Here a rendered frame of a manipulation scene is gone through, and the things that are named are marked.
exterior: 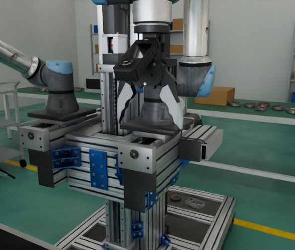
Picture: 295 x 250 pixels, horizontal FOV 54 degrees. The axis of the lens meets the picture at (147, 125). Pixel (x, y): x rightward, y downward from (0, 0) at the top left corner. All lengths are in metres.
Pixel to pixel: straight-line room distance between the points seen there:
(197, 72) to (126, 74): 0.56
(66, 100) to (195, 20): 0.67
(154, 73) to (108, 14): 0.75
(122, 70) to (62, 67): 0.86
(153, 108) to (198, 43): 0.28
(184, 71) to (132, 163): 0.37
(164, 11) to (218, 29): 6.56
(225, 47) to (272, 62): 1.07
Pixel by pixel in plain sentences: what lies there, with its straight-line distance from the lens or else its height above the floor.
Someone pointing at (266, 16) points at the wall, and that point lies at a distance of 6.95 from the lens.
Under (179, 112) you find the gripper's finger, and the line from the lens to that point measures 0.56.
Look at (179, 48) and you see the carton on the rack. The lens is 6.84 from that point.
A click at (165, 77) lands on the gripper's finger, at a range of 0.56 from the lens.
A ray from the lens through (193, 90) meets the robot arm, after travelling 1.04.
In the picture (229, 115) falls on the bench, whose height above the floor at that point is 0.72.
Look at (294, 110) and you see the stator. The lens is 2.98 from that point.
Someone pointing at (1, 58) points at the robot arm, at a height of 1.28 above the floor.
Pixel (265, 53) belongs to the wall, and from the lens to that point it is 6.91.
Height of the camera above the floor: 1.30
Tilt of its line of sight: 14 degrees down
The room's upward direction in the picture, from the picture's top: straight up
